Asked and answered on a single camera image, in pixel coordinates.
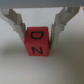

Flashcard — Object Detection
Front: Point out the pink block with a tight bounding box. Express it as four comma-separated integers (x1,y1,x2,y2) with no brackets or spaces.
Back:
24,26,52,58

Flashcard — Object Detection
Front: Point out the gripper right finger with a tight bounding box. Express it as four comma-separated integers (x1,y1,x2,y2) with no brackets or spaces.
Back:
49,6,81,47

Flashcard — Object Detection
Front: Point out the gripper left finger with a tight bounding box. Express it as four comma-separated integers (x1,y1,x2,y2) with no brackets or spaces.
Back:
0,7,28,44

